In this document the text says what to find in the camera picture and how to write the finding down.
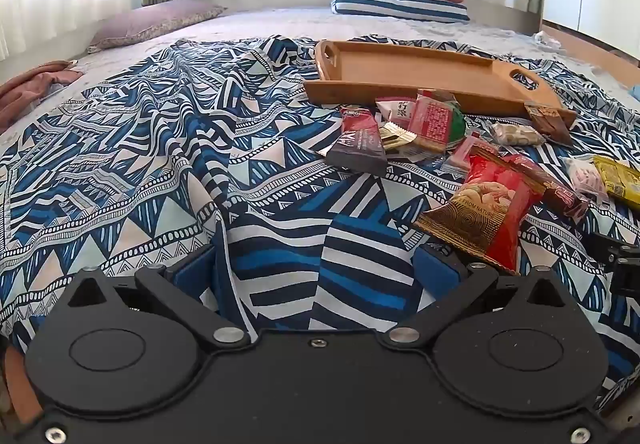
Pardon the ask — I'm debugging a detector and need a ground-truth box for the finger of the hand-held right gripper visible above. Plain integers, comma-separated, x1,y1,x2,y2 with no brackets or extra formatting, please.
582,229,640,297

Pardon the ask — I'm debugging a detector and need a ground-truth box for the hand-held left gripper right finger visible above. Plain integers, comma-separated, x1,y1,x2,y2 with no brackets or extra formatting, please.
382,244,568,353

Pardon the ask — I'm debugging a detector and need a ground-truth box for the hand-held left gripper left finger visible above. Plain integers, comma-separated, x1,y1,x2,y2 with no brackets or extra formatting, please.
65,244,253,353

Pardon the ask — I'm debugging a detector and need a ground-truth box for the red and gold snack packet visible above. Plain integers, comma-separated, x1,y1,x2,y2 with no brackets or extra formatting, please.
411,146,547,275

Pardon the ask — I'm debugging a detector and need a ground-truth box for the yellow snack packet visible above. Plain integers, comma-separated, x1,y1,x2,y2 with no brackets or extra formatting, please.
592,155,640,211

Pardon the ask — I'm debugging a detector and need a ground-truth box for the white and pink snack packet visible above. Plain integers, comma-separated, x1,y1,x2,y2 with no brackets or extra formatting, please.
564,156,609,205

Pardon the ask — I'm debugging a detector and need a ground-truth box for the dark red snack packet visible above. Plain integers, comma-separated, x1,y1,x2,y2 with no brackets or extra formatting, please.
505,154,592,223

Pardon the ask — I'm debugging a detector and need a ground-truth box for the small pink snack packet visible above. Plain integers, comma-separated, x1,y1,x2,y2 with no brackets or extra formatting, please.
441,134,497,173

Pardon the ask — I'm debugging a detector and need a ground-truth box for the maroon snack bar packet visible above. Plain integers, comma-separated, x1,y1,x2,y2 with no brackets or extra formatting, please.
320,106,389,175

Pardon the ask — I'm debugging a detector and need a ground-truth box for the red and green snack packet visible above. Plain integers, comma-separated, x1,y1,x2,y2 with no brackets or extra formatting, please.
407,91,467,155

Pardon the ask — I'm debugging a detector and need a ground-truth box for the clear cream snack packet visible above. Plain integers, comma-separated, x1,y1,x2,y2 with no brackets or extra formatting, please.
491,121,546,148

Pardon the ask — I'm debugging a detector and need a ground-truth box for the white and red snack packet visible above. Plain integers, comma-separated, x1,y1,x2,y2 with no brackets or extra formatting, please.
375,96,417,123

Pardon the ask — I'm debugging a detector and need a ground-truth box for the brown cake packet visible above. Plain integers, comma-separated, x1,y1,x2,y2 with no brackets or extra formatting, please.
524,102,574,145

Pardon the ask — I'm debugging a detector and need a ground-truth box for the wooden tray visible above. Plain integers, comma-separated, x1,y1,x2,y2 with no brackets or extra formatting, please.
302,40,578,129

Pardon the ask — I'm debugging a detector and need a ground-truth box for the blue patterned cloth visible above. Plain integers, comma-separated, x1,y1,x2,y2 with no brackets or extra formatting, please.
0,34,640,425

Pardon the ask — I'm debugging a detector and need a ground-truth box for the white crumpled item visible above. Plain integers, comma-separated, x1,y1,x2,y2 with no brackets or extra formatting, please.
532,30,564,48

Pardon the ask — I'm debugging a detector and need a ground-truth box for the brown pink cloth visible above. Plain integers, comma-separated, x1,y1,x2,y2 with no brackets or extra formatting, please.
0,60,85,135

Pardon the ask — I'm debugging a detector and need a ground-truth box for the mauve pillow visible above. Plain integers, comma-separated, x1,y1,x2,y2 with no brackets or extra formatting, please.
87,0,228,52

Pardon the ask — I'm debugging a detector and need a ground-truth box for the blue striped pillow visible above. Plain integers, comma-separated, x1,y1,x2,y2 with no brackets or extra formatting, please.
331,0,471,23

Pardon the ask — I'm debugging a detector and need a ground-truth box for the wooden bed frame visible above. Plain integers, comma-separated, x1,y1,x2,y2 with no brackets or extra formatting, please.
539,21,640,92

